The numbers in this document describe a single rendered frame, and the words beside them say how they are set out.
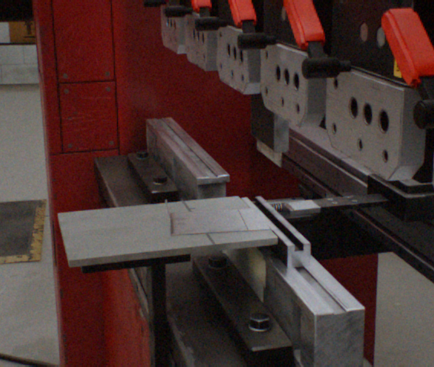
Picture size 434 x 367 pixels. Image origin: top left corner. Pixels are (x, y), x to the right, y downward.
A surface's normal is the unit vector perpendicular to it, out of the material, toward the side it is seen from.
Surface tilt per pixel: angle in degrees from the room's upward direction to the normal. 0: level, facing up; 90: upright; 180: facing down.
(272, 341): 0
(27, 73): 90
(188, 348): 0
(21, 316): 0
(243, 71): 90
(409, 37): 39
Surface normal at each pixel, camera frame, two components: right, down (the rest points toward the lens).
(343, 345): 0.25, 0.27
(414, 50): 0.15, -0.57
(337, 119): -0.97, 0.08
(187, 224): -0.01, -0.96
